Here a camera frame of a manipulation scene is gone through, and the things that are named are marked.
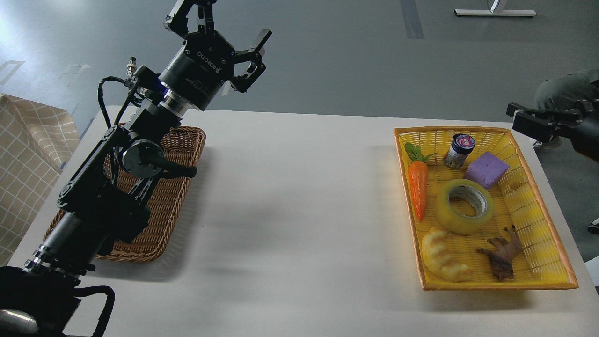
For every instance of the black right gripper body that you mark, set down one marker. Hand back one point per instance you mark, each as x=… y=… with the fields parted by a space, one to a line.
x=542 y=125

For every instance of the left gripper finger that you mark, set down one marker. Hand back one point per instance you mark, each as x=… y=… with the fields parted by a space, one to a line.
x=178 y=18
x=254 y=56

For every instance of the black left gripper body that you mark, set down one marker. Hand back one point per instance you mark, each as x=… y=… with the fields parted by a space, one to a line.
x=200 y=68

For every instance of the yellow tape roll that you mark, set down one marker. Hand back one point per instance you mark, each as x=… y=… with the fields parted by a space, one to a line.
x=463 y=207

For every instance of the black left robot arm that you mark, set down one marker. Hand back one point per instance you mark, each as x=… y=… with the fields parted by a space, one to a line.
x=38 y=299

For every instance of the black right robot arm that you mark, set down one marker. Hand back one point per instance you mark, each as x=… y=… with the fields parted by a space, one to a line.
x=580 y=125

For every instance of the brown wicker basket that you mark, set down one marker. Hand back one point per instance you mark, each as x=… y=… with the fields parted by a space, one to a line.
x=154 y=210

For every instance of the purple foam block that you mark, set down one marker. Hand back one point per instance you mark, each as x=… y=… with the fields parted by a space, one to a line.
x=486 y=171

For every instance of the small dark jar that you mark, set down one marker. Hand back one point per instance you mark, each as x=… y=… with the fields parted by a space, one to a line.
x=461 y=147

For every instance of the orange toy carrot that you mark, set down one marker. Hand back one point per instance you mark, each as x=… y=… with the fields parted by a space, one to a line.
x=418 y=178

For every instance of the yellow plastic basket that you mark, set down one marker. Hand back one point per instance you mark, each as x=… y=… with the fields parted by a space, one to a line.
x=518 y=206

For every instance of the brown toy animal figure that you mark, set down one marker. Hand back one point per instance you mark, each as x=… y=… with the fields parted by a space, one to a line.
x=502 y=256

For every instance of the white stand base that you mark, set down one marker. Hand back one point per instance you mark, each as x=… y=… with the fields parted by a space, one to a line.
x=496 y=8

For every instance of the toy croissant bread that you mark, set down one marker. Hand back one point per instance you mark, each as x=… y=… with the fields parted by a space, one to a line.
x=439 y=260

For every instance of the beige checked cloth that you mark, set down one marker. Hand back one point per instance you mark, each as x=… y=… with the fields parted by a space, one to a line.
x=36 y=141

